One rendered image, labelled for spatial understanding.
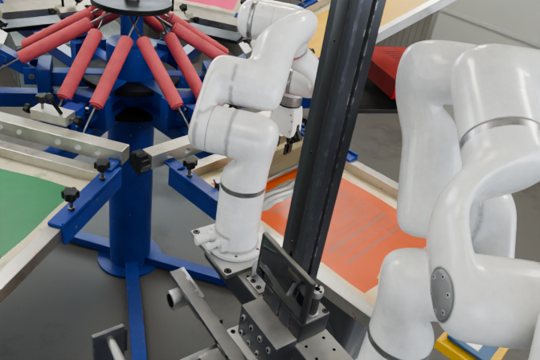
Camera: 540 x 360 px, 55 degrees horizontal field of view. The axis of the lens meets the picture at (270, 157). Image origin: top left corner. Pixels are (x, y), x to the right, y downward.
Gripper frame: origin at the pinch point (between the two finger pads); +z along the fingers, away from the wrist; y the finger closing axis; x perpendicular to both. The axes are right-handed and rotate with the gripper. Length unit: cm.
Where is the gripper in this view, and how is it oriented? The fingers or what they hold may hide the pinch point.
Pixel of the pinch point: (281, 145)
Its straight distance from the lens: 167.5
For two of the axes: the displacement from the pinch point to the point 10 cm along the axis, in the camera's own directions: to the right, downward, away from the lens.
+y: 7.1, 4.4, -5.5
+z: -1.4, 8.5, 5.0
